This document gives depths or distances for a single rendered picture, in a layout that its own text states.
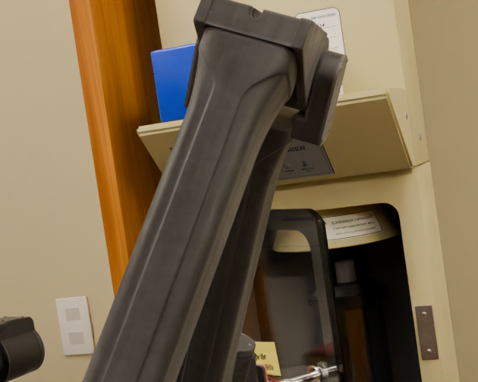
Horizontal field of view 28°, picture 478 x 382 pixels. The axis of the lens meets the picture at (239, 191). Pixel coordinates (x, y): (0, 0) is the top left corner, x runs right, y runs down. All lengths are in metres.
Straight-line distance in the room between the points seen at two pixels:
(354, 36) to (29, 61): 0.86
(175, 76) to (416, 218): 0.35
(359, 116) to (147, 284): 0.59
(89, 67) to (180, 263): 0.71
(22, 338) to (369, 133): 0.47
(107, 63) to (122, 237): 0.23
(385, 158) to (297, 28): 0.57
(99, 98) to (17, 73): 0.70
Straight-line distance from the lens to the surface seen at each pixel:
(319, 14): 1.24
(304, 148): 1.17
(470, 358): 1.69
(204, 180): 0.59
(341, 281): 1.35
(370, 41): 1.22
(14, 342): 1.12
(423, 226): 1.22
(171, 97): 1.18
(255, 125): 0.60
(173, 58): 1.18
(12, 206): 1.95
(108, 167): 1.25
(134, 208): 1.28
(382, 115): 1.12
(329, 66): 0.69
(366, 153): 1.17
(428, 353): 1.25
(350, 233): 1.26
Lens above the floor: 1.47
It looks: 3 degrees down
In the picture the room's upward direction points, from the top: 8 degrees counter-clockwise
